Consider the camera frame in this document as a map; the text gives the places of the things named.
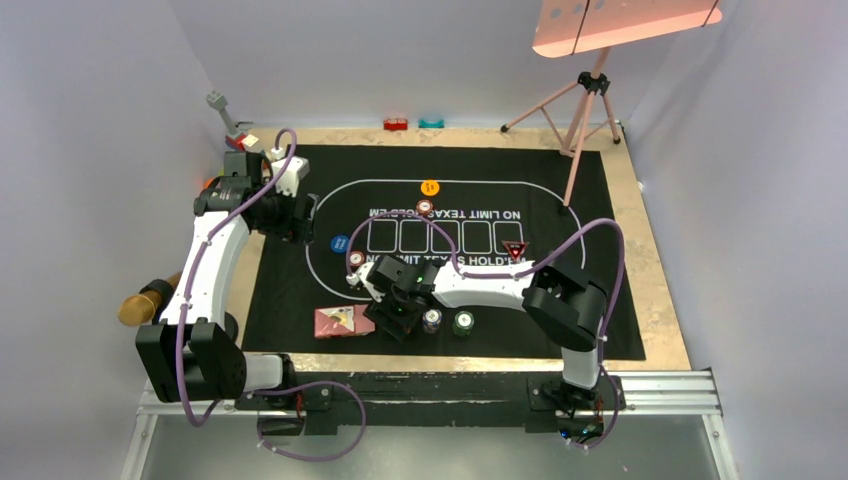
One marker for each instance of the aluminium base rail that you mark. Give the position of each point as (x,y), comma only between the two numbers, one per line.
(449,425)

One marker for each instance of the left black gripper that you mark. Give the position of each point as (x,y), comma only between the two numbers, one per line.
(291,227)

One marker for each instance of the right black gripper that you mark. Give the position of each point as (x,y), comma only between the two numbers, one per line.
(380,312)

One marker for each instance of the black poker table mat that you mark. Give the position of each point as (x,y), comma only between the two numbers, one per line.
(369,193)

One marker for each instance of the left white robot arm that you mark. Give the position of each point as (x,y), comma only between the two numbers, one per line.
(189,349)

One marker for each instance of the colourful toy block train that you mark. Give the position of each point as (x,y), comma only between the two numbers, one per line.
(244,142)

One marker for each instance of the pink music stand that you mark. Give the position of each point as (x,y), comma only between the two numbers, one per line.
(568,28)

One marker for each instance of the green poker chip stack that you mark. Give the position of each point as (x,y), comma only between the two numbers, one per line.
(463,323)

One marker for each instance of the red triangular button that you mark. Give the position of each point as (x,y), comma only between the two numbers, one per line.
(515,249)

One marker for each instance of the red small block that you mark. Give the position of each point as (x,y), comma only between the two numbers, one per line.
(395,124)

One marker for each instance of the teal small block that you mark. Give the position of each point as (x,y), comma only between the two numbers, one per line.
(431,123)

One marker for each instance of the gold microphone on stand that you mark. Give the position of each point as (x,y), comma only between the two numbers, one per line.
(147,305)

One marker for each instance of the red poker chip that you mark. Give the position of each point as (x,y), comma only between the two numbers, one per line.
(424,207)
(356,258)

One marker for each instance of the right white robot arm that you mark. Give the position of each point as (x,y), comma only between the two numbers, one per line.
(568,306)

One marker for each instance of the red poker chip top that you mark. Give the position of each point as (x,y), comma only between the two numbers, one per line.
(424,207)

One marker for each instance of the orange round button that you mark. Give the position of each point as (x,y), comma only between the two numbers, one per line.
(430,187)

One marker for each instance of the pink playing card box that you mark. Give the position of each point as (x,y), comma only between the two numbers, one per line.
(342,321)

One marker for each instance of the blue poker chip stack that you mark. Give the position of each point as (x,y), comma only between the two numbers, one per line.
(431,321)

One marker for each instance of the blue round dealer button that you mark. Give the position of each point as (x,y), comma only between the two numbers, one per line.
(340,244)

